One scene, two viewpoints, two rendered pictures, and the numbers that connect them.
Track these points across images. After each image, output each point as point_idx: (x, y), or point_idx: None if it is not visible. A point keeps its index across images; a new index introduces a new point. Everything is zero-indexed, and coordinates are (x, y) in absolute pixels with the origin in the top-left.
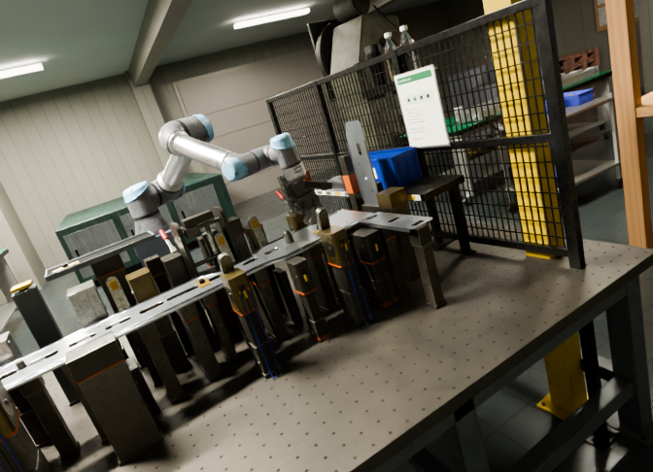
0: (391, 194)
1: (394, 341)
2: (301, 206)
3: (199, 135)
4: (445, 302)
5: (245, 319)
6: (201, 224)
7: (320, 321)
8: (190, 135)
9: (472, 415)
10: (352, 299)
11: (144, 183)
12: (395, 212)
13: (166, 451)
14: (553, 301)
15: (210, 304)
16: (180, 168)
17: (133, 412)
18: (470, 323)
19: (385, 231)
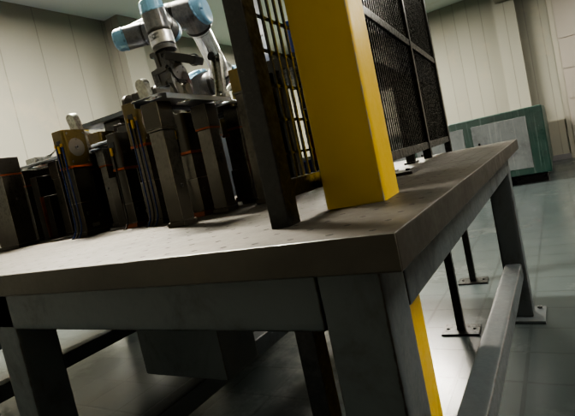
0: (230, 71)
1: (103, 240)
2: (157, 80)
3: (183, 15)
4: (182, 224)
5: (64, 175)
6: None
7: (124, 205)
8: (173, 15)
9: (12, 334)
10: (143, 190)
11: (198, 69)
12: (237, 98)
13: (3, 252)
14: (147, 250)
15: (101, 165)
16: (204, 54)
17: (5, 216)
18: (115, 245)
19: (193, 117)
